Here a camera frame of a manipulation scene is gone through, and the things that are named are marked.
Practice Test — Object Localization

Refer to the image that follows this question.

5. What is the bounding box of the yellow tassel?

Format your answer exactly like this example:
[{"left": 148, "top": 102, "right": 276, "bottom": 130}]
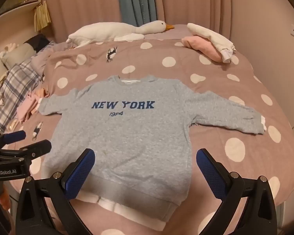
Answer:
[{"left": 34, "top": 1, "right": 51, "bottom": 32}]

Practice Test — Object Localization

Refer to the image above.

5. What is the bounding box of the grey sweatshirt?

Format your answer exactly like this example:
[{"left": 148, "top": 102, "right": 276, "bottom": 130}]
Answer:
[{"left": 37, "top": 75, "right": 267, "bottom": 230}]

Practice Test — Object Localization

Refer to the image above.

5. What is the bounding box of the plaid blanket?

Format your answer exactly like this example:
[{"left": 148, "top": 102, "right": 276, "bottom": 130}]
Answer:
[{"left": 0, "top": 60, "right": 43, "bottom": 135}]

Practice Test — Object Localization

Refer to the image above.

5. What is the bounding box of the teal curtain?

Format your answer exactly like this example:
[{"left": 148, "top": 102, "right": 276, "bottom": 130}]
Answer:
[{"left": 116, "top": 0, "right": 164, "bottom": 26}]

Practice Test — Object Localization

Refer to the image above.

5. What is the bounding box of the grey pillow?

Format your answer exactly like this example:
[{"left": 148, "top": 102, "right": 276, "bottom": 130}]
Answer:
[{"left": 1, "top": 42, "right": 37, "bottom": 70}]

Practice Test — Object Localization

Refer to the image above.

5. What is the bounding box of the dark cloth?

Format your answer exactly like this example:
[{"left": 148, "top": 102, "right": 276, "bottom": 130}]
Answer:
[{"left": 27, "top": 34, "right": 51, "bottom": 53}]

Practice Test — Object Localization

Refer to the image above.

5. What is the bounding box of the pink polka dot blanket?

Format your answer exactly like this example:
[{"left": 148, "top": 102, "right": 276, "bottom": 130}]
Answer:
[{"left": 5, "top": 24, "right": 294, "bottom": 235}]

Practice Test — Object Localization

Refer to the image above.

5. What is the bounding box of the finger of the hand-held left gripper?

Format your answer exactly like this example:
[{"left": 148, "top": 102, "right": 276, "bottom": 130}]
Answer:
[
  {"left": 0, "top": 130, "right": 26, "bottom": 150},
  {"left": 0, "top": 139, "right": 52, "bottom": 163}
]

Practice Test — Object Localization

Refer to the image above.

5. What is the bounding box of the pink clothes pile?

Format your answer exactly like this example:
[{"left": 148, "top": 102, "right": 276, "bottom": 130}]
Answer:
[{"left": 17, "top": 88, "right": 51, "bottom": 123}]

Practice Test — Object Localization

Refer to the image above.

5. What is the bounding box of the pink curtain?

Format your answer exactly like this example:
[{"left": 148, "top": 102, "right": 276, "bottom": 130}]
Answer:
[{"left": 40, "top": 0, "right": 280, "bottom": 44}]

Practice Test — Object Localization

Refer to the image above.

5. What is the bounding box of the pink folded garment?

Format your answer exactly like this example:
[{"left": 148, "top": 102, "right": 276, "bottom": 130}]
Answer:
[{"left": 181, "top": 35, "right": 223, "bottom": 63}]

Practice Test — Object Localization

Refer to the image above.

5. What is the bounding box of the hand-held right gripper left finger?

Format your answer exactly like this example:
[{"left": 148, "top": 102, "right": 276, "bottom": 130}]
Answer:
[{"left": 16, "top": 148, "right": 96, "bottom": 235}]

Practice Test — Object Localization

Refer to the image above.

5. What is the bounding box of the white shelf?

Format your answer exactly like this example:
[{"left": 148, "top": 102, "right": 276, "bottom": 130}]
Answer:
[{"left": 0, "top": 0, "right": 42, "bottom": 22}]

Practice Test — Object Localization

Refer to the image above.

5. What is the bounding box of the white goose plush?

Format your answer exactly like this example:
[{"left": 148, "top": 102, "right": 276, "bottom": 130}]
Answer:
[{"left": 66, "top": 20, "right": 175, "bottom": 48}]

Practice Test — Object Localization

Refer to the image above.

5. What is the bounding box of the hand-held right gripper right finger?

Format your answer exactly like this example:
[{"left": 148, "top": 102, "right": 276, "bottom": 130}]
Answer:
[{"left": 196, "top": 148, "right": 277, "bottom": 235}]

